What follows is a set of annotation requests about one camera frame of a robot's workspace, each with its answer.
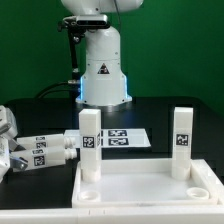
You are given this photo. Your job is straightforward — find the white desk tabletop tray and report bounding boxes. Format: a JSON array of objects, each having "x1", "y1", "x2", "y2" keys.
[{"x1": 72, "y1": 158, "x2": 224, "y2": 208}]

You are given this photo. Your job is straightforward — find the white marker sheet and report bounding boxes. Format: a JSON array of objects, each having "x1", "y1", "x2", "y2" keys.
[{"x1": 63, "y1": 128, "x2": 152, "y2": 149}]

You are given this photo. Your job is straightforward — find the white L-shaped fence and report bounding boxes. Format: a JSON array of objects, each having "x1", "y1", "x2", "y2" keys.
[{"x1": 0, "y1": 159, "x2": 224, "y2": 224}]

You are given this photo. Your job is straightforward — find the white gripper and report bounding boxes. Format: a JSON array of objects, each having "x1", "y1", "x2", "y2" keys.
[{"x1": 0, "y1": 105, "x2": 28, "y2": 183}]

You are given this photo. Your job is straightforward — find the black cables behind base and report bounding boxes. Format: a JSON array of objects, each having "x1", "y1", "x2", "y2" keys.
[{"x1": 34, "y1": 79, "x2": 82, "y2": 100}]

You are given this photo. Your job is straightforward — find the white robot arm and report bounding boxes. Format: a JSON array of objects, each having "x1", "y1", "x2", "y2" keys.
[{"x1": 61, "y1": 0, "x2": 144, "y2": 182}]

